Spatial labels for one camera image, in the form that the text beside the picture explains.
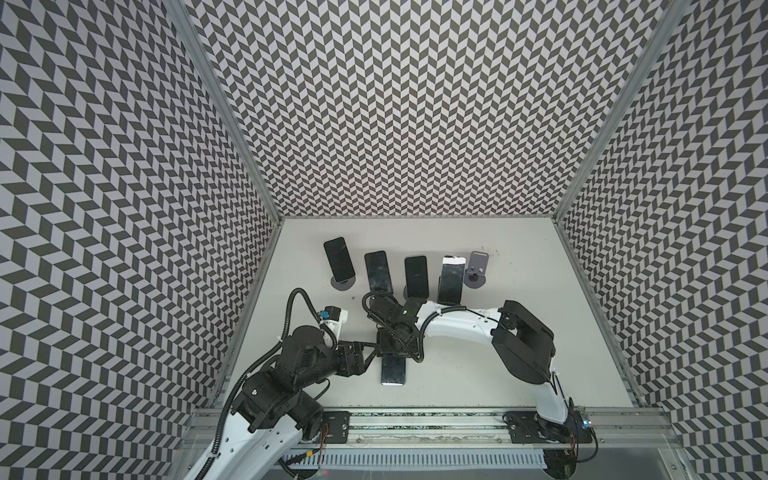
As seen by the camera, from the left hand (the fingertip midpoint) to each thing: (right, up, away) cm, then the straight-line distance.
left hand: (368, 351), depth 70 cm
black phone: (-11, +21, +23) cm, 33 cm away
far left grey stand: (-11, +12, +27) cm, 32 cm away
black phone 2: (+13, +15, +21) cm, 29 cm away
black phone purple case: (+1, +17, +22) cm, 27 cm away
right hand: (+5, -9, +14) cm, 17 cm away
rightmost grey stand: (+33, +15, +29) cm, 46 cm away
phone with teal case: (+23, +13, +19) cm, 33 cm away
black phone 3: (+6, -9, +10) cm, 14 cm away
